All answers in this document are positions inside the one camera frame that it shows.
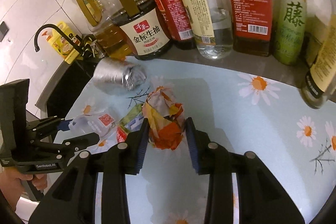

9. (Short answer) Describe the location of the red green snack packet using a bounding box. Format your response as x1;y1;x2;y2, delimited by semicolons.
116;104;144;143

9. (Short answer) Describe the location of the clear plastic cup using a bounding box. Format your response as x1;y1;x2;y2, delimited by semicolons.
69;107;120;141

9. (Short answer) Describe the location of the orange wrapper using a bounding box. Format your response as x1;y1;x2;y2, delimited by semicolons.
142;86;186;151

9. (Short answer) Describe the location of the black kitchen sink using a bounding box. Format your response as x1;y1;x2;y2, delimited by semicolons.
35;60;97;118

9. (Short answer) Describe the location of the person's left hand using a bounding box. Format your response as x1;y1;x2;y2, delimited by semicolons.
1;166;48;211

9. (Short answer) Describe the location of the daisy print blue tablecloth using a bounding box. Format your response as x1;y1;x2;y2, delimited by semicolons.
53;56;336;224

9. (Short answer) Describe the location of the yellow dish soap bottle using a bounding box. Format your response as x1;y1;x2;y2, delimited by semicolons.
41;21;80;65

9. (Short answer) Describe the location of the black sink faucet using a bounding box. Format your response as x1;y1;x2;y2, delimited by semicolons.
34;22;83;59

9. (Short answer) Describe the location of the black yellow dish cloth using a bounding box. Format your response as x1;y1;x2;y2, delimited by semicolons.
81;34;106;60

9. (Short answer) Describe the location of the large cooking oil jug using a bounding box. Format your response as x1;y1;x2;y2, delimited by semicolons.
75;0;132;61

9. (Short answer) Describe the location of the clear white vinegar bottle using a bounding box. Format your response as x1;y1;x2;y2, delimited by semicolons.
171;0;234;60

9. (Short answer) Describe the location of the soy sauce jug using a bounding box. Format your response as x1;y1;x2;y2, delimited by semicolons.
99;0;172;60

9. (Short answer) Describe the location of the small sesame oil bottle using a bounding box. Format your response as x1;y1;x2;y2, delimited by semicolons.
300;6;335;109

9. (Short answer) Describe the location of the green pepper oil bottle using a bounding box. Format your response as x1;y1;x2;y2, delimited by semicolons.
273;0;307;65

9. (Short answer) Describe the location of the black wall socket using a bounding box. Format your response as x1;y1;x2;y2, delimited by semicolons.
0;22;9;42

